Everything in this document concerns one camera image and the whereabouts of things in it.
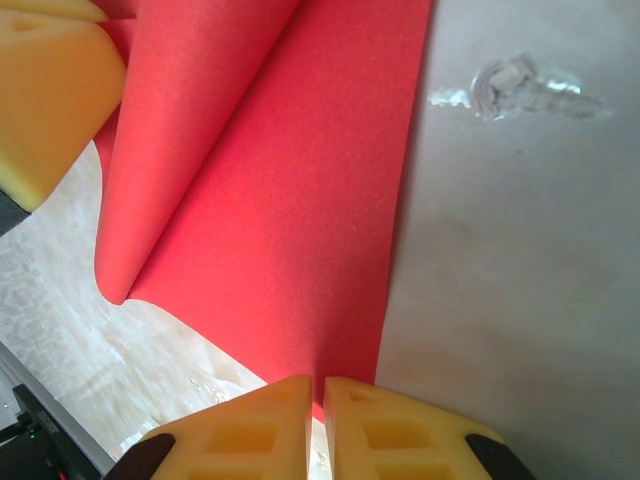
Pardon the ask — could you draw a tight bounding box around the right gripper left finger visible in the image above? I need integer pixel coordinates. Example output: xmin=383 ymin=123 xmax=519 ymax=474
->
xmin=99 ymin=373 xmax=314 ymax=480

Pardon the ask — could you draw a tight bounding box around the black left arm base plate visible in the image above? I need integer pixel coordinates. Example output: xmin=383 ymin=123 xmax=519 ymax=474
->
xmin=0 ymin=383 xmax=101 ymax=480

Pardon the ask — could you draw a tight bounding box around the aluminium mounting rail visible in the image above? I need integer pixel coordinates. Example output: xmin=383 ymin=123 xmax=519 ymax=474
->
xmin=0 ymin=344 xmax=121 ymax=480

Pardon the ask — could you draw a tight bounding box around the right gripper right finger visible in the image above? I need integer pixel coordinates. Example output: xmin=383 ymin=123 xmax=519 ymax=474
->
xmin=323 ymin=375 xmax=539 ymax=480

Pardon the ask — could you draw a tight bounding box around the red paper sheet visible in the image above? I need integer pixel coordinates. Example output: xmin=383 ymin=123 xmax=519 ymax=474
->
xmin=94 ymin=0 xmax=434 ymax=421

